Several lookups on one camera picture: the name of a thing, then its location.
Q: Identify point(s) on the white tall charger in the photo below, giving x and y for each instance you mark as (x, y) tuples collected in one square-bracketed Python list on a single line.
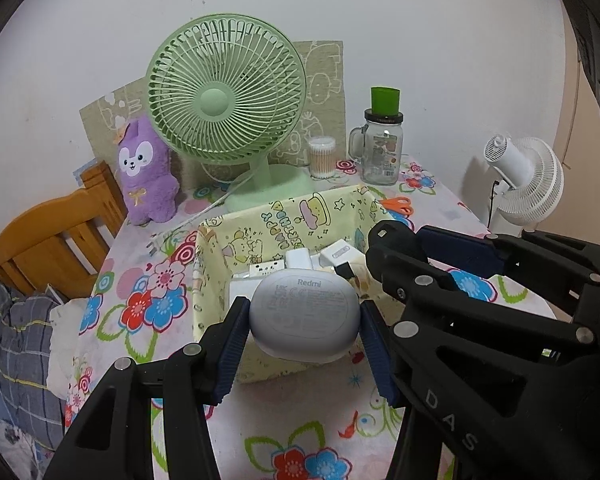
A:
[(298, 258)]

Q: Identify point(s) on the wooden chair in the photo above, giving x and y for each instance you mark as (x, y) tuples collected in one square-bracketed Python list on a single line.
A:
[(57, 243)]

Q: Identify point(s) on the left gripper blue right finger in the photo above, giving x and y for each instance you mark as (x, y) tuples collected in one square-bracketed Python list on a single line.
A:
[(375, 338)]

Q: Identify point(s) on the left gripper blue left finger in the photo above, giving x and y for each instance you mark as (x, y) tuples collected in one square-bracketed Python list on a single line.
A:
[(231, 342)]

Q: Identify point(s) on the glass jar green lid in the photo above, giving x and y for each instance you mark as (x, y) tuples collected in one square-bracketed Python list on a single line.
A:
[(377, 146)]

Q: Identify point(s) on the white remote control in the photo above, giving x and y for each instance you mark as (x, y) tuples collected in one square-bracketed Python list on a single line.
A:
[(265, 268)]

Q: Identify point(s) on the cotton swab container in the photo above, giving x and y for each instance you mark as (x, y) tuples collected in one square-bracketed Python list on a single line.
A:
[(322, 156)]

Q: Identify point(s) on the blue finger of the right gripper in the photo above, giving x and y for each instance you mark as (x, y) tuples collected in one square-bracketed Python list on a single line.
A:
[(468, 253)]

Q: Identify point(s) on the plaid grey bedding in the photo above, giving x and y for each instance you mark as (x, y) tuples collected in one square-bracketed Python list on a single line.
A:
[(25, 331)]

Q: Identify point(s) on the white earbuds case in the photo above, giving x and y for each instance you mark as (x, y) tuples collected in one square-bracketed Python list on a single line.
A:
[(304, 316)]

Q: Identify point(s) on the yellow patterned fabric box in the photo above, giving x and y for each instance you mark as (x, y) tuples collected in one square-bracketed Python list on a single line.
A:
[(232, 243)]

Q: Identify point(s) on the purple plush toy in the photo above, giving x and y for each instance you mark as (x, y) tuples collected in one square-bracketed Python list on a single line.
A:
[(148, 187)]

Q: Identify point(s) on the beige cartoon placemat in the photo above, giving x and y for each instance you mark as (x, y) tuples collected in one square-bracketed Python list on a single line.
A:
[(324, 115)]

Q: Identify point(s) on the white box pack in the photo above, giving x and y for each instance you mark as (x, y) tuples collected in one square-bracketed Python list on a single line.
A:
[(241, 286)]

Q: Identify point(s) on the floral tablecloth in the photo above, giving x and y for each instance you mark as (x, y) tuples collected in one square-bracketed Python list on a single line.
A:
[(281, 420)]

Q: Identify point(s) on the green desk fan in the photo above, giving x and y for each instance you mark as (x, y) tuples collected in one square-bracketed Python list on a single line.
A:
[(227, 89)]

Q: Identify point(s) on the white square charger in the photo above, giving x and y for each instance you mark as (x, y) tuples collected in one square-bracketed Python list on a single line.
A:
[(339, 253)]

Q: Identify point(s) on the beige door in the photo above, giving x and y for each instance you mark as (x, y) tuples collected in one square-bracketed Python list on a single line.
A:
[(577, 146)]

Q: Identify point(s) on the white standing fan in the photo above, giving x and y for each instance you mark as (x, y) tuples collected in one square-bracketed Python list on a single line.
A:
[(514, 184)]

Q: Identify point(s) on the cream bear compact mirror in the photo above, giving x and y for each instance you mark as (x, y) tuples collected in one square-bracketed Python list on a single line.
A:
[(356, 275)]

